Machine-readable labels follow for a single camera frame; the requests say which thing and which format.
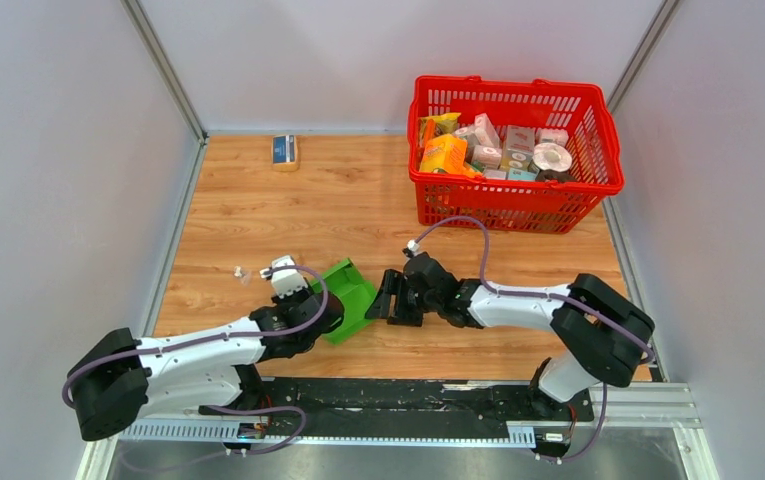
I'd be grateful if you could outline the red shopping basket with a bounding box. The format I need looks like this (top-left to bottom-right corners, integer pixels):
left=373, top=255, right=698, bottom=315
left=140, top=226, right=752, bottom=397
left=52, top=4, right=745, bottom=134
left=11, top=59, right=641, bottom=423
left=408, top=75, right=625, bottom=234

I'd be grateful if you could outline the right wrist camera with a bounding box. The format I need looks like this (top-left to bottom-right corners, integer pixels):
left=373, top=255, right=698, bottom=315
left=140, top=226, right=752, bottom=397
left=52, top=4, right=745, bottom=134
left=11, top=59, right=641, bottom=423
left=402, top=239, right=421, bottom=259

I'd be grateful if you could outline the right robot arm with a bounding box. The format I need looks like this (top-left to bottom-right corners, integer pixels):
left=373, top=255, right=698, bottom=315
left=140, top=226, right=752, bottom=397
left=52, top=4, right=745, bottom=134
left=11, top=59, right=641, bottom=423
left=365, top=253, right=655, bottom=419

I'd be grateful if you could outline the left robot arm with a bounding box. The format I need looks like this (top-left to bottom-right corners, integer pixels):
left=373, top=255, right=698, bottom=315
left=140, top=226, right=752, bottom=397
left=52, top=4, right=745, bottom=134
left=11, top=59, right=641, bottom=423
left=64, top=288, right=345, bottom=441

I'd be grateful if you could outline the white perforated cable tray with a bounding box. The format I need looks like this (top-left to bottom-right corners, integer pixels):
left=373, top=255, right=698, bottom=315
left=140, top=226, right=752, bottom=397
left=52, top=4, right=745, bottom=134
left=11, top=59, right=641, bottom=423
left=126, top=421, right=537, bottom=449

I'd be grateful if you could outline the pink white tissue pack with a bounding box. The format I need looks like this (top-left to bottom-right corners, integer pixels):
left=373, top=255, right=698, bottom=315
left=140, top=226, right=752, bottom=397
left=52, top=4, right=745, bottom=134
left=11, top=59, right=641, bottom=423
left=473, top=113, right=501, bottom=149

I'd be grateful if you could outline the red white carton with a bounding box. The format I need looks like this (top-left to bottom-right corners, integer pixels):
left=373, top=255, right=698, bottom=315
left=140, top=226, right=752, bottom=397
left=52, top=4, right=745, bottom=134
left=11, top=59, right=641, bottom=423
left=503, top=125, right=536, bottom=155

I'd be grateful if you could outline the green paper box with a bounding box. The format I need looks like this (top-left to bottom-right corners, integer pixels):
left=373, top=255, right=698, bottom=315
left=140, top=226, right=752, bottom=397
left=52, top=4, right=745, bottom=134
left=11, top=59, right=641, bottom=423
left=322, top=258, right=377, bottom=345

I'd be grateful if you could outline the blue yellow sponge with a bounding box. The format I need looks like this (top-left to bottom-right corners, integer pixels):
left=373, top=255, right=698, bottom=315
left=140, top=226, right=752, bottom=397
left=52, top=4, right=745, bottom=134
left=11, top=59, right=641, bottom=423
left=271, top=134, right=299, bottom=172

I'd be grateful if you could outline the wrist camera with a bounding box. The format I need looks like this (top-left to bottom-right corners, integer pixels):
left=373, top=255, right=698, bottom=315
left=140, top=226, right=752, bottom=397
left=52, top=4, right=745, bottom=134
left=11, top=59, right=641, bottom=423
left=259, top=255, right=309, bottom=299
left=402, top=239, right=421, bottom=259

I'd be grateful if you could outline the small white plastic clip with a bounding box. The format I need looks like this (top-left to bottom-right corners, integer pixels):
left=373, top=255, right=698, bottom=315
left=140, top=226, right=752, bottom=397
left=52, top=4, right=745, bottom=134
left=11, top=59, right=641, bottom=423
left=233, top=266, right=252, bottom=285

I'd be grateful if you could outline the orange snack box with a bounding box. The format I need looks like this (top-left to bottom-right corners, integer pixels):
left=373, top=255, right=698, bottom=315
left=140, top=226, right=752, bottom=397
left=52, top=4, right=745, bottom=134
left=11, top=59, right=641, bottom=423
left=419, top=134, right=468, bottom=175

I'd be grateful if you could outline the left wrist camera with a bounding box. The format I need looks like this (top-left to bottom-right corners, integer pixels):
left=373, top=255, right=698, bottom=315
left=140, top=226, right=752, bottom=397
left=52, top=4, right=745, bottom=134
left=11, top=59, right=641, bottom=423
left=259, top=255, right=309, bottom=299

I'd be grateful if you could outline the yellow snack bag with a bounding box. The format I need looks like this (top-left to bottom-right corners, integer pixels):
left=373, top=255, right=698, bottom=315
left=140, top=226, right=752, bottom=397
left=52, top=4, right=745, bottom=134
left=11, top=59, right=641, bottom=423
left=417, top=112, right=461, bottom=147

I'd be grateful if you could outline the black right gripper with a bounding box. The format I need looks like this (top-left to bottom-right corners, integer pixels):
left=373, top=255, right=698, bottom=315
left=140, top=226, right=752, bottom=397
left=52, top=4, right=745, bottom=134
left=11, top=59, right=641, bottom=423
left=364, top=270, right=441, bottom=328

